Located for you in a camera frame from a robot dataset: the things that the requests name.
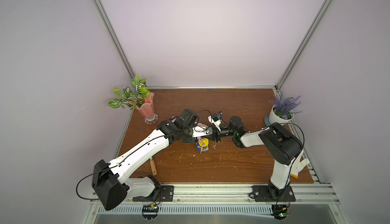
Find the left controller board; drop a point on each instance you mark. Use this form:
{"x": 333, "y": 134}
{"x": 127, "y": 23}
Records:
{"x": 150, "y": 212}

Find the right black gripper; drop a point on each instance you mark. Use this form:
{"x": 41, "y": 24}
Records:
{"x": 216, "y": 133}

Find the green artificial plant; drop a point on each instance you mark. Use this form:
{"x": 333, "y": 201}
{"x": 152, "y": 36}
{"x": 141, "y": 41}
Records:
{"x": 132, "y": 97}

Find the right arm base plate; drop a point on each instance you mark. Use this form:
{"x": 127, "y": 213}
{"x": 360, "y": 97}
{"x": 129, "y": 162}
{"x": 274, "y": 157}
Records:
{"x": 265, "y": 193}

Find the teal saucer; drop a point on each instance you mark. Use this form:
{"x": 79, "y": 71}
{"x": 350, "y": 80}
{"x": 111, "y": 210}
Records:
{"x": 266, "y": 120}

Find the white yellow brush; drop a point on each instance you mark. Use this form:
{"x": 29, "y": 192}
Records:
{"x": 298, "y": 165}

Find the white flower pot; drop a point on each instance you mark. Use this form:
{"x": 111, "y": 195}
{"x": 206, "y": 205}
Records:
{"x": 273, "y": 117}

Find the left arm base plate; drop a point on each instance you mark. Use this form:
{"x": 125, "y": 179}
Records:
{"x": 155, "y": 193}

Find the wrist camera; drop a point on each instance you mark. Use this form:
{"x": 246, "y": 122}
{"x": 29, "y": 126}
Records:
{"x": 215, "y": 120}
{"x": 200, "y": 131}

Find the green scraper wooden handle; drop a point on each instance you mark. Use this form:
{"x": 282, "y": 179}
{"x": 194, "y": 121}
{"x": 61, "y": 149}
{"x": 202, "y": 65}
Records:
{"x": 153, "y": 166}

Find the aluminium front rail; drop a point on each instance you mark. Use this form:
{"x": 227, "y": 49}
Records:
{"x": 242, "y": 193}

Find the yellow blue doll decoration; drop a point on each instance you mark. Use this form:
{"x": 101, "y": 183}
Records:
{"x": 202, "y": 144}

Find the pink fluffy bag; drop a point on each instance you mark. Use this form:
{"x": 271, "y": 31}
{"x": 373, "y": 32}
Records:
{"x": 201, "y": 127}

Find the purple lavender plant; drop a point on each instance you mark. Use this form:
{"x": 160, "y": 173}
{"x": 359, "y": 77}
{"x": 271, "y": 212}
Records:
{"x": 284, "y": 107}

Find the pink vase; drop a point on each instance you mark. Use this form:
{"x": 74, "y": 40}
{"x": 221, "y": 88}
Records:
{"x": 147, "y": 110}

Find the right controller board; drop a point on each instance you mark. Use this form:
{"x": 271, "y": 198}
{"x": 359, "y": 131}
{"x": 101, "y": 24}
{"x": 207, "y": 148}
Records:
{"x": 280, "y": 212}

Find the controller board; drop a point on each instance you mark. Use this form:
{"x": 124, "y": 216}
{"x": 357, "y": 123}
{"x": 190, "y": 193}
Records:
{"x": 280, "y": 212}
{"x": 150, "y": 212}

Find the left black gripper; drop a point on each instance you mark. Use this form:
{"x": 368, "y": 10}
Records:
{"x": 191, "y": 134}

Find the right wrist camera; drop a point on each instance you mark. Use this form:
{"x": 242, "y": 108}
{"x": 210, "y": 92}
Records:
{"x": 215, "y": 120}

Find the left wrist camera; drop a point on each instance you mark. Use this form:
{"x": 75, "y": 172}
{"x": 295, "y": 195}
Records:
{"x": 200, "y": 131}

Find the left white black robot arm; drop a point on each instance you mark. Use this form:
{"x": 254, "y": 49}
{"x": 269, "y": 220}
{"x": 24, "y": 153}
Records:
{"x": 111, "y": 180}

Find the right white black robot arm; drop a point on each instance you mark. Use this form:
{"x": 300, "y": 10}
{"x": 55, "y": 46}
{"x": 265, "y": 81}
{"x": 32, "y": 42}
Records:
{"x": 283, "y": 146}

